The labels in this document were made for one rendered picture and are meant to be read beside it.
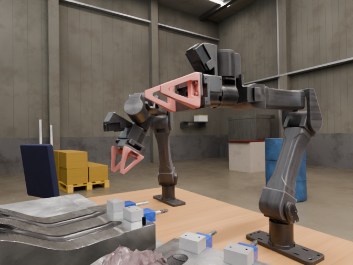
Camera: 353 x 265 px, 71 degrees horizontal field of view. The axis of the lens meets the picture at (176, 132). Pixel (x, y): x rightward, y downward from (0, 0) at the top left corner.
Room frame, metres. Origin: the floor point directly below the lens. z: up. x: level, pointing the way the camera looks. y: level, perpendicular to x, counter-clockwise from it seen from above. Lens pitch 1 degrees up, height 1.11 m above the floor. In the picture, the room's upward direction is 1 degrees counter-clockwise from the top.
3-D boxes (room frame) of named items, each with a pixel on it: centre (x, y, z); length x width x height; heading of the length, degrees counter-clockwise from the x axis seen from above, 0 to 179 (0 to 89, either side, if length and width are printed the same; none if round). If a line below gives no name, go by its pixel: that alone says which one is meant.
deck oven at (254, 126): (9.72, -2.90, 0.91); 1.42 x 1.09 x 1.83; 33
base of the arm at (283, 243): (0.69, -0.28, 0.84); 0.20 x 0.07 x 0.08; 33
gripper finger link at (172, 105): (0.51, 0.02, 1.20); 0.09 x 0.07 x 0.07; 123
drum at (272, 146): (4.33, -1.88, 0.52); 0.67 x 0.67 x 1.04
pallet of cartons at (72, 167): (5.66, 2.22, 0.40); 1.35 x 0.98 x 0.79; 34
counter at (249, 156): (8.21, -2.94, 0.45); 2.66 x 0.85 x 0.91; 123
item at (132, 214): (0.70, 0.08, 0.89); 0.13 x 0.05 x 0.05; 127
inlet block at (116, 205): (0.78, 0.15, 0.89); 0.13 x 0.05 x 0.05; 128
